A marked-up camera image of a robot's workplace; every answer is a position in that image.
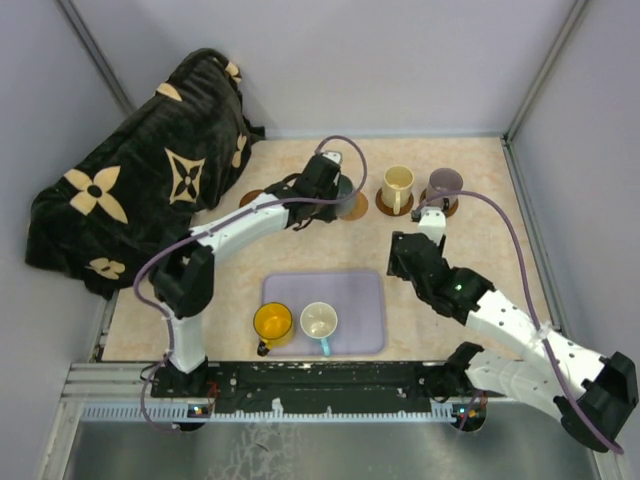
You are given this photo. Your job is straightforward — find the purple ceramic mug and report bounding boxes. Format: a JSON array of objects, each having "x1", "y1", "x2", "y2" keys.
[{"x1": 425, "y1": 167, "x2": 463, "y2": 213}]

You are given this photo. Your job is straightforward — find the white mug blue handle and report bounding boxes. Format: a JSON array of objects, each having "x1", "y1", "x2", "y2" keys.
[{"x1": 299, "y1": 302, "x2": 339, "y2": 357}]

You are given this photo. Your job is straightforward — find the black floral blanket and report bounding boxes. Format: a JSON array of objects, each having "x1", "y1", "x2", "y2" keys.
[{"x1": 25, "y1": 48, "x2": 264, "y2": 298}]

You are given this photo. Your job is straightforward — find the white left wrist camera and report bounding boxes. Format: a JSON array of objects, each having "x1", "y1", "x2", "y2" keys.
[{"x1": 321, "y1": 151, "x2": 343, "y2": 166}]

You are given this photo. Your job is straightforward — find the yellow ceramic mug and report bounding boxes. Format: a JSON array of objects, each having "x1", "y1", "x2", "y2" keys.
[{"x1": 253, "y1": 302, "x2": 295, "y2": 357}]

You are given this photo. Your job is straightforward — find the grey ceramic mug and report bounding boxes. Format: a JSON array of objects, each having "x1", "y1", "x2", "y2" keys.
[{"x1": 335, "y1": 175, "x2": 357, "y2": 218}]

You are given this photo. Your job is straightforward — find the lavender plastic tray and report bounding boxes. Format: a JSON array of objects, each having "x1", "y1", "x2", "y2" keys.
[{"x1": 262, "y1": 269, "x2": 387, "y2": 356}]

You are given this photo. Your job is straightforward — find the woven rattan coaster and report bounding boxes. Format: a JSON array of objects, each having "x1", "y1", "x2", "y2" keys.
[{"x1": 342, "y1": 192, "x2": 369, "y2": 221}]

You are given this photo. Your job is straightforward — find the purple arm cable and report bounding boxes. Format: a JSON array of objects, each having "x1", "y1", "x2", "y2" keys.
[
  {"x1": 134, "y1": 135, "x2": 370, "y2": 435},
  {"x1": 412, "y1": 190, "x2": 625, "y2": 455}
]

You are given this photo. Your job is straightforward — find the cream ceramic mug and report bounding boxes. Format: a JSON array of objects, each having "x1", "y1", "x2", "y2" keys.
[{"x1": 381, "y1": 165, "x2": 414, "y2": 216}]

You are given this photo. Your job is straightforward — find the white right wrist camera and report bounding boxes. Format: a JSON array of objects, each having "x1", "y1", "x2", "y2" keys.
[{"x1": 411, "y1": 206, "x2": 446, "y2": 252}]

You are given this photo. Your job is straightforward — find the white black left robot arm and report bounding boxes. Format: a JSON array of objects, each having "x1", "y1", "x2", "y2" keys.
[{"x1": 150, "y1": 151, "x2": 342, "y2": 397}]

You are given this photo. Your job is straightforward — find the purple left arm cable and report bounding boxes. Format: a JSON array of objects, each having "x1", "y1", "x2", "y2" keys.
[{"x1": 134, "y1": 135, "x2": 370, "y2": 435}]

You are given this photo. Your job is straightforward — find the dark wooden coaster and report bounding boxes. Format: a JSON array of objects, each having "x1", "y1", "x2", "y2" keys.
[
  {"x1": 419, "y1": 189, "x2": 459, "y2": 218},
  {"x1": 375, "y1": 189, "x2": 414, "y2": 217},
  {"x1": 239, "y1": 189, "x2": 263, "y2": 211}
]

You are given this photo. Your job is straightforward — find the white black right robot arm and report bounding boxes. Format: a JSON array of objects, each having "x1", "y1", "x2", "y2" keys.
[{"x1": 387, "y1": 232, "x2": 639, "y2": 453}]

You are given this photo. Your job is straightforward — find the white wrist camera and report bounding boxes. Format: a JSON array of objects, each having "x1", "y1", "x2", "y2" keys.
[
  {"x1": 321, "y1": 151, "x2": 343, "y2": 166},
  {"x1": 411, "y1": 206, "x2": 446, "y2": 252}
]

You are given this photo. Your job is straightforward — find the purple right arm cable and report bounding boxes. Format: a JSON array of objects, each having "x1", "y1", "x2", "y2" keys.
[{"x1": 412, "y1": 190, "x2": 625, "y2": 455}]

